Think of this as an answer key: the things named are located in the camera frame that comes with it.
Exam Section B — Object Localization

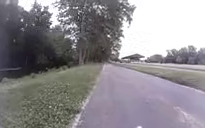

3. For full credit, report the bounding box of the grey asphalt path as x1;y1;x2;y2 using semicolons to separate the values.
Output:
74;63;205;128

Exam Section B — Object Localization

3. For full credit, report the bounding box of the open shelter with flat roof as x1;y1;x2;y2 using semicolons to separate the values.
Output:
120;53;146;63

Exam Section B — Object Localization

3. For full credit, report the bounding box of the mown grass strip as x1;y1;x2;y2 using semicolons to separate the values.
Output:
113;62;205;96

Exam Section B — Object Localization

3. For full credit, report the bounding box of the grass verge with weeds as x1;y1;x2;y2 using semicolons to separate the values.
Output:
0;63;104;128

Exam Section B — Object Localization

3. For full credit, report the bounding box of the row of tall trees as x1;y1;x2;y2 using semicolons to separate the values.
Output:
0;0;137;76

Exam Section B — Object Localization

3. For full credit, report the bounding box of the grey road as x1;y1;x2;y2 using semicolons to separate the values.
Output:
129;62;205;74

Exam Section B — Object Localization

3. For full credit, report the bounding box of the distant row of trees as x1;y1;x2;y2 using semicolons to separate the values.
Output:
144;45;205;66

